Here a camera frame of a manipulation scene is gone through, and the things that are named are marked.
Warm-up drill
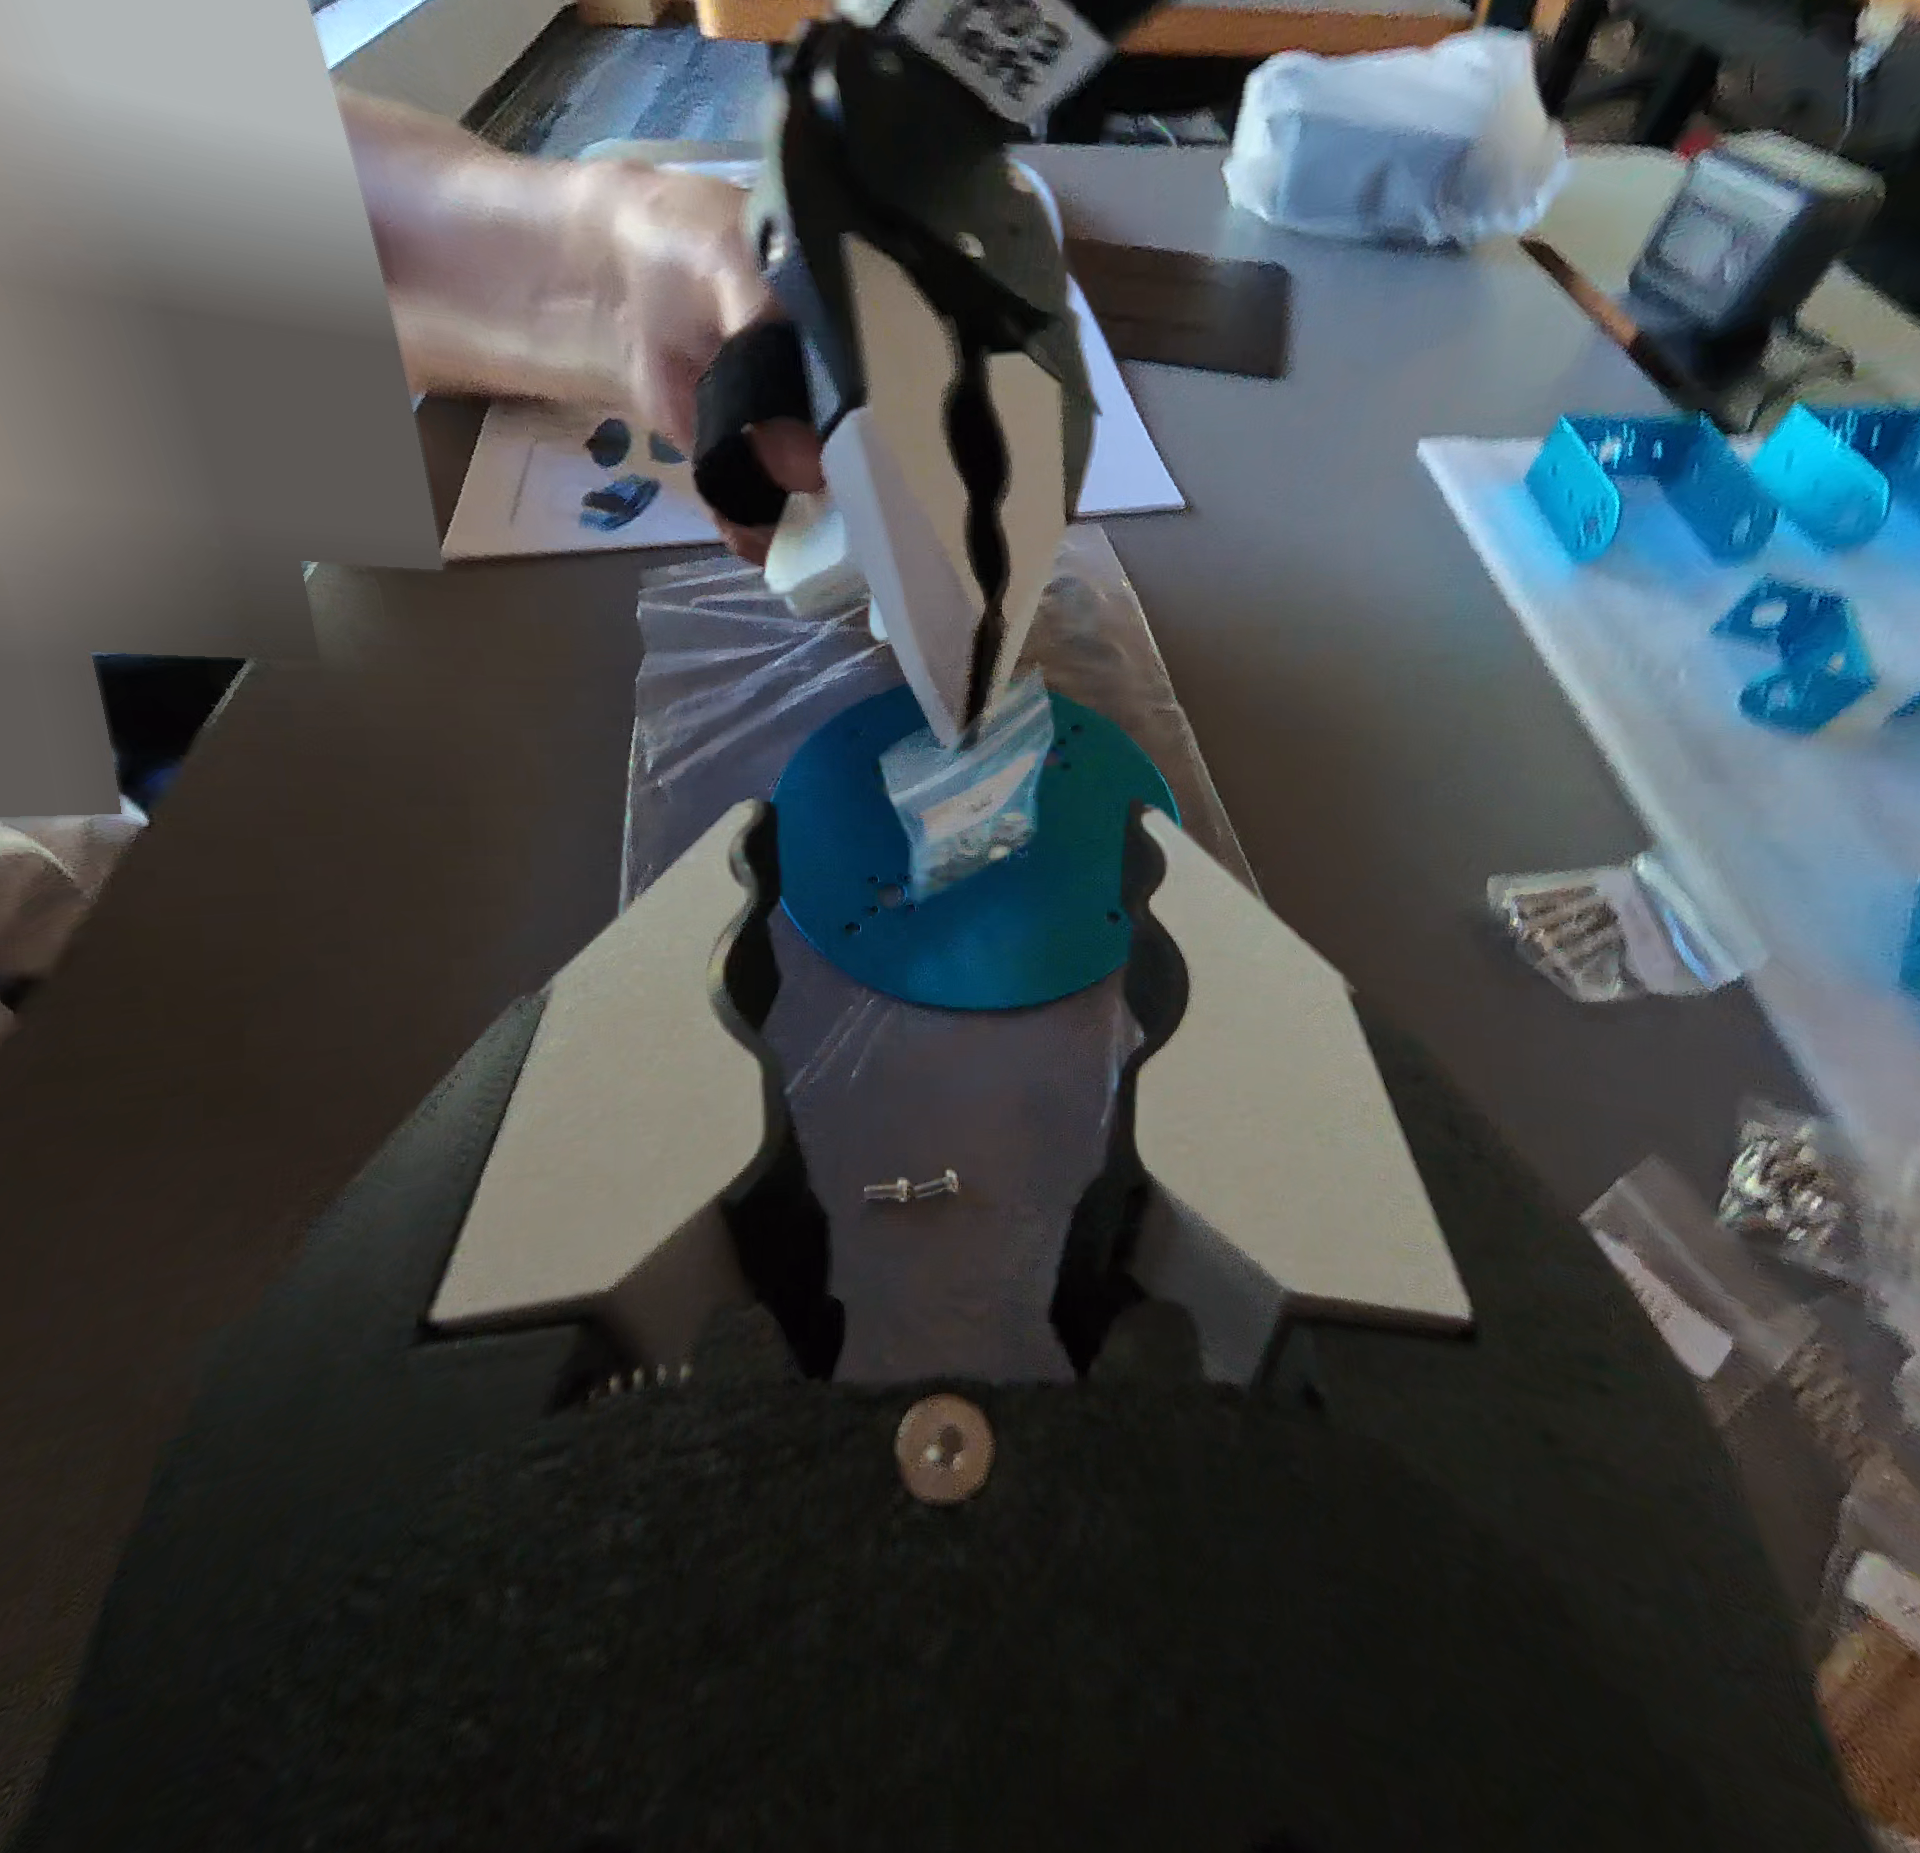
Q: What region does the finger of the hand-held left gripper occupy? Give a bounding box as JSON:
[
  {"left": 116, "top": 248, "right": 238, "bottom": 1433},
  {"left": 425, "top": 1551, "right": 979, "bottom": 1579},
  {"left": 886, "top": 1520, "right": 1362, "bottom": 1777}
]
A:
[
  {"left": 826, "top": 229, "right": 1000, "bottom": 753},
  {"left": 960, "top": 344, "right": 1103, "bottom": 745}
]

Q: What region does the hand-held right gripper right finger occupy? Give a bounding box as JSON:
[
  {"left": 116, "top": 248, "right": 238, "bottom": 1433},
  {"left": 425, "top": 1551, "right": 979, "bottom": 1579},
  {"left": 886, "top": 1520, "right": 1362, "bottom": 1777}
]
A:
[{"left": 1050, "top": 807, "right": 1475, "bottom": 1386}]

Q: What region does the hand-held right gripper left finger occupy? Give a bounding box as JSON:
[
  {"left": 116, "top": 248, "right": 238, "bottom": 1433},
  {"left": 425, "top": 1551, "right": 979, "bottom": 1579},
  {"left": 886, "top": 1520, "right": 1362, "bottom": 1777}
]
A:
[{"left": 425, "top": 801, "right": 844, "bottom": 1382}]

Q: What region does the clear zip bag of nuts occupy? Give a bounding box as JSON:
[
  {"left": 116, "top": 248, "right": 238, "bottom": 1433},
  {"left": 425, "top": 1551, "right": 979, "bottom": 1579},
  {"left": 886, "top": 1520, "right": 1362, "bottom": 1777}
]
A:
[{"left": 876, "top": 676, "right": 1060, "bottom": 903}]

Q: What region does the blue round metal plate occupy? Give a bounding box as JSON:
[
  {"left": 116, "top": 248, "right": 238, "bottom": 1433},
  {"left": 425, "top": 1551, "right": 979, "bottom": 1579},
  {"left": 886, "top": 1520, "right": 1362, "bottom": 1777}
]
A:
[{"left": 767, "top": 680, "right": 1188, "bottom": 1009}]

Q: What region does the grey desk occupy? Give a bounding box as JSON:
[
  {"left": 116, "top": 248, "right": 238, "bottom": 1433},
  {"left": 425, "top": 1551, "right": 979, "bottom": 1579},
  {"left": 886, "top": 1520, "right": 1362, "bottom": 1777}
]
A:
[{"left": 0, "top": 144, "right": 1920, "bottom": 1853}]

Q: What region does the person's left hand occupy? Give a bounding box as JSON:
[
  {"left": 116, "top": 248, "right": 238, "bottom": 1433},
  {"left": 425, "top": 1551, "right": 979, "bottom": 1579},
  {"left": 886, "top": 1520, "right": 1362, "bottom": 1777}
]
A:
[{"left": 591, "top": 166, "right": 829, "bottom": 566}]

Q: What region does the large clear plastic bag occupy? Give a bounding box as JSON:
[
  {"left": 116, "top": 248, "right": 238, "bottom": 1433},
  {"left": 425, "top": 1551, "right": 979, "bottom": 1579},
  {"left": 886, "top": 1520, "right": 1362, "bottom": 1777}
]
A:
[{"left": 618, "top": 524, "right": 1265, "bottom": 1382}]

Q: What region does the white instruction manual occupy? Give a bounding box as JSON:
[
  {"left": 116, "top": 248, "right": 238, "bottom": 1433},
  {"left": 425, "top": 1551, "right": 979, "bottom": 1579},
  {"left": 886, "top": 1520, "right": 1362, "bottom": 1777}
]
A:
[{"left": 441, "top": 160, "right": 1188, "bottom": 566}]

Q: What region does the bag of long screws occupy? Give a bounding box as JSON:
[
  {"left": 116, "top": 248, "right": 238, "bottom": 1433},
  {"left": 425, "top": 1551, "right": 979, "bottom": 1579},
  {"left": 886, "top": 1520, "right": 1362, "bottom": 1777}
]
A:
[{"left": 1488, "top": 860, "right": 1770, "bottom": 1005}]

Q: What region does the crumpled white plastic bag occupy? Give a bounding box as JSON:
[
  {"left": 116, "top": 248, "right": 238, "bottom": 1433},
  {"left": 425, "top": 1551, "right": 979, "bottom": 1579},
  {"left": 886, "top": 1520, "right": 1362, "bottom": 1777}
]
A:
[{"left": 1222, "top": 32, "right": 1568, "bottom": 249}]

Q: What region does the pile of small screw bags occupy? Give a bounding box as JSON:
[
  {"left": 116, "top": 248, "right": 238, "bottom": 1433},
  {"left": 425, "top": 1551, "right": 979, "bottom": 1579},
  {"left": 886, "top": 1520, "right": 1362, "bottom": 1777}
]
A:
[{"left": 1583, "top": 1095, "right": 1920, "bottom": 1824}]

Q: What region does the row of blue long brackets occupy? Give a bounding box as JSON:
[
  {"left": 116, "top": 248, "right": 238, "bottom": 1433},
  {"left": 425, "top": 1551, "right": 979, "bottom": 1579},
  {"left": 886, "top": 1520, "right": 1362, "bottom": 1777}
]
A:
[{"left": 1528, "top": 402, "right": 1920, "bottom": 745}]

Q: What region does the white foam sheet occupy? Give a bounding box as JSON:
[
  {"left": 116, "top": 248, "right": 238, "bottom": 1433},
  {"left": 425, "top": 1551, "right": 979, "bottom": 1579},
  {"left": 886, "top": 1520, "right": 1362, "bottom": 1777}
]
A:
[{"left": 1417, "top": 410, "right": 1920, "bottom": 1015}]

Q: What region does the person's white shirt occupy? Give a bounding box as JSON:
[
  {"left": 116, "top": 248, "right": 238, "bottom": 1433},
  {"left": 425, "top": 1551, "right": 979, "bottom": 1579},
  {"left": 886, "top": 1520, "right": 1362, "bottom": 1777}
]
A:
[{"left": 0, "top": 814, "right": 149, "bottom": 1037}]

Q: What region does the grey power station with display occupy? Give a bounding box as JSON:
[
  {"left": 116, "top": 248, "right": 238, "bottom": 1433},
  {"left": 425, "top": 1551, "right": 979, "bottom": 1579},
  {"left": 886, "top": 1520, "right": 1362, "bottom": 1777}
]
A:
[{"left": 1627, "top": 144, "right": 1884, "bottom": 438}]

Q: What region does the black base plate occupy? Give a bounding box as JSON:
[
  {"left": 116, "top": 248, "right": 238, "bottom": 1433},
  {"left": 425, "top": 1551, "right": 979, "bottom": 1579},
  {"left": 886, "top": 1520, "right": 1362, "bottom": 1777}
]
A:
[{"left": 1066, "top": 235, "right": 1290, "bottom": 379}]

